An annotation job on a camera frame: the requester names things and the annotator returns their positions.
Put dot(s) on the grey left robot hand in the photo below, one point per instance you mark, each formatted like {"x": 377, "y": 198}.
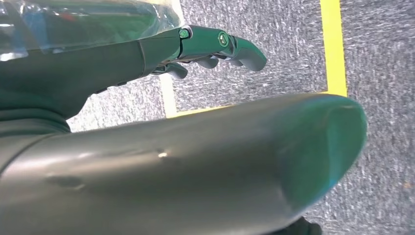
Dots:
{"x": 97, "y": 68}

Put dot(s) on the yellow floor tape marking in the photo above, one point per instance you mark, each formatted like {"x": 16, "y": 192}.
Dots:
{"x": 334, "y": 48}

